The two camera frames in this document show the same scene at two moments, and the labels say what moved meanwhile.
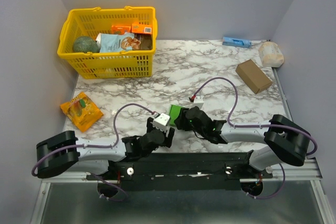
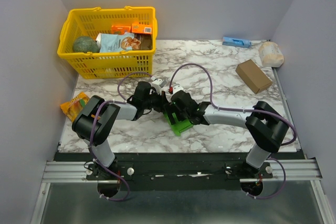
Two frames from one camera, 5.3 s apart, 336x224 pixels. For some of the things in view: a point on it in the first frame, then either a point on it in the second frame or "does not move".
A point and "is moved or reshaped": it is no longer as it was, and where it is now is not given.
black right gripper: (180, 120) -> (172, 109)
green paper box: (174, 113) is moved or reshaped
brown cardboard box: (253, 76) does not move
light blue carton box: (236, 42) does not move
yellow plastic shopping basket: (91, 21) does not move
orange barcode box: (141, 28) does not move
